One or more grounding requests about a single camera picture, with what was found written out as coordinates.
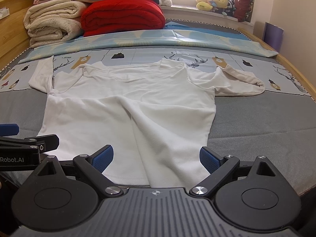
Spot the red folded blanket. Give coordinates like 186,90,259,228
81,0,166,36

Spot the blue patterned folded quilt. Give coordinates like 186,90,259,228
19,29,278,64

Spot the yellow plush toy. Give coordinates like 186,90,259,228
196,0,228,11

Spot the purple box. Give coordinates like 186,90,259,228
262,22,284,52

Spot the white t-shirt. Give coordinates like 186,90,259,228
29,58,265,189

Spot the cream folded blanket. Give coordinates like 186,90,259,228
23,0,87,48

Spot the grey printed bed sheet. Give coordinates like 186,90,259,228
0,17,316,198

